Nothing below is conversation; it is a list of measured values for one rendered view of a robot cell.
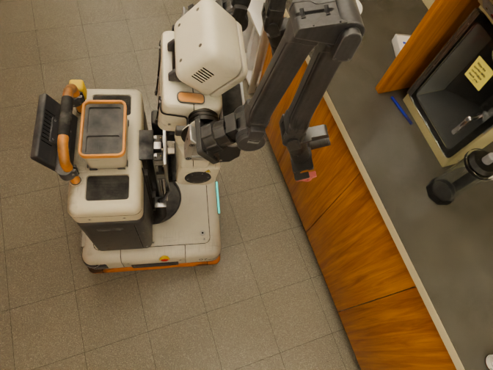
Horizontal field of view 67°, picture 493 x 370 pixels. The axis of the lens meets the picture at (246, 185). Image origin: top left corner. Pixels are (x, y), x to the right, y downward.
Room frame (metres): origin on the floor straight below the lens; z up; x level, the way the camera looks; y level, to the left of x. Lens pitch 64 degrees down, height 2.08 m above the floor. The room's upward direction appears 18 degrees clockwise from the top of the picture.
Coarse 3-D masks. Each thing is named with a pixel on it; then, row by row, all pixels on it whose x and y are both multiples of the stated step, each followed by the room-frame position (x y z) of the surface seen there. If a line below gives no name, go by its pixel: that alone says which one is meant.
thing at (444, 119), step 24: (480, 24) 1.10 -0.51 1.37; (456, 48) 1.11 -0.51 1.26; (480, 48) 1.05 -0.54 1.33; (432, 72) 1.12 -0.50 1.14; (456, 72) 1.06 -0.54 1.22; (432, 96) 1.06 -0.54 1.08; (456, 96) 1.01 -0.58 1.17; (480, 96) 0.96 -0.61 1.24; (432, 120) 1.01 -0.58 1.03; (456, 120) 0.95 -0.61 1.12; (480, 120) 0.91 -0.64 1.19; (456, 144) 0.90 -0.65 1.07
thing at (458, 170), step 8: (456, 168) 0.77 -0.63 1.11; (464, 168) 0.75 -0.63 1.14; (472, 168) 0.74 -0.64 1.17; (440, 176) 0.79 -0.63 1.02; (448, 176) 0.76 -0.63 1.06; (456, 176) 0.75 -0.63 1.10; (464, 176) 0.74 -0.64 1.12; (472, 176) 0.73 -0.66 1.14; (480, 176) 0.72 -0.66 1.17; (488, 176) 0.73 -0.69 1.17; (432, 184) 0.77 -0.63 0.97; (440, 184) 0.75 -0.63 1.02; (448, 184) 0.74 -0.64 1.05; (456, 184) 0.73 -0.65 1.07; (464, 184) 0.73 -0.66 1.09; (472, 184) 0.73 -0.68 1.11; (440, 192) 0.74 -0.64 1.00; (448, 192) 0.73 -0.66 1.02; (456, 192) 0.73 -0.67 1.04; (448, 200) 0.73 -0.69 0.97
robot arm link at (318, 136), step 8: (312, 128) 0.66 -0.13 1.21; (320, 128) 0.66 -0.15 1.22; (312, 136) 0.64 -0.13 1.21; (320, 136) 0.64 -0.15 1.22; (328, 136) 0.65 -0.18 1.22; (288, 144) 0.58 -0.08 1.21; (296, 144) 0.59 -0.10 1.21; (312, 144) 0.63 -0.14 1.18; (320, 144) 0.63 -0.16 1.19; (328, 144) 0.64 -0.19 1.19
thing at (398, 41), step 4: (396, 36) 1.45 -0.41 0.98; (400, 36) 1.45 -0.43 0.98; (404, 36) 1.46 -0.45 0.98; (408, 36) 1.47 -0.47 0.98; (392, 40) 1.45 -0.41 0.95; (396, 40) 1.43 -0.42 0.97; (400, 40) 1.43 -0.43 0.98; (404, 40) 1.44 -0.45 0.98; (392, 44) 1.43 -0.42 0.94; (396, 44) 1.41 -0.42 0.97; (400, 44) 1.41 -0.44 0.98; (404, 44) 1.41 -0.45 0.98; (396, 48) 1.39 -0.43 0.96; (400, 48) 1.38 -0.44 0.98; (396, 52) 1.38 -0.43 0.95; (396, 56) 1.37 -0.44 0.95
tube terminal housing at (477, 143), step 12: (492, 24) 1.09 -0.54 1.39; (408, 96) 1.14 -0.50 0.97; (408, 108) 1.11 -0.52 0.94; (420, 120) 1.05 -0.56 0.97; (492, 132) 0.90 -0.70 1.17; (432, 144) 0.96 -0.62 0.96; (468, 144) 0.89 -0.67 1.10; (480, 144) 0.91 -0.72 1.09; (444, 156) 0.91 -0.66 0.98; (456, 156) 0.89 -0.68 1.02
